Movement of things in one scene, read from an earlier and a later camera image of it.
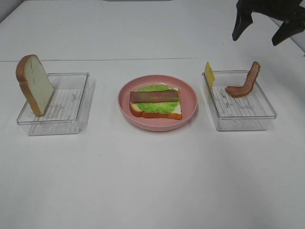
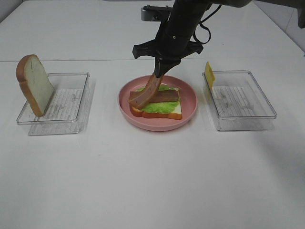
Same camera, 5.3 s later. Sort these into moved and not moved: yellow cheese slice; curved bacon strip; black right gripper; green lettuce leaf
Moved: black right gripper; curved bacon strip
Not moved: green lettuce leaf; yellow cheese slice
